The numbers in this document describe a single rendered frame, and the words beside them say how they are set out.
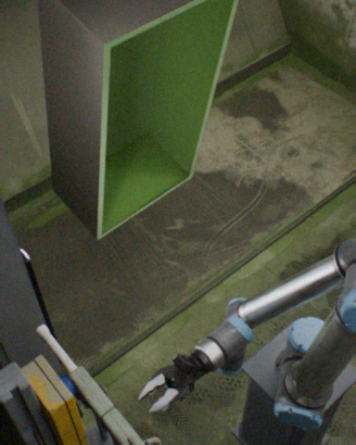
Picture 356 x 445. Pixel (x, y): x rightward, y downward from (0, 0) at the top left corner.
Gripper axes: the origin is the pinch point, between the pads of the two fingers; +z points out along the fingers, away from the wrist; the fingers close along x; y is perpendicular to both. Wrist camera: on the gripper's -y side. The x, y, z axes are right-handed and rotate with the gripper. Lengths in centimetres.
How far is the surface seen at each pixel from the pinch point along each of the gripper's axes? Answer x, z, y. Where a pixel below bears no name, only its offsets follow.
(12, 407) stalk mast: -3, 31, -51
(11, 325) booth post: 46.6, 15.8, 3.4
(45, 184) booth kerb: 175, -58, 96
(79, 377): 15.3, 11.0, -5.2
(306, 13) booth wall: 166, -264, 65
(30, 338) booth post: 47, 12, 16
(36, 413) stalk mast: -3, 28, -43
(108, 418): 1.2, 11.7, -5.2
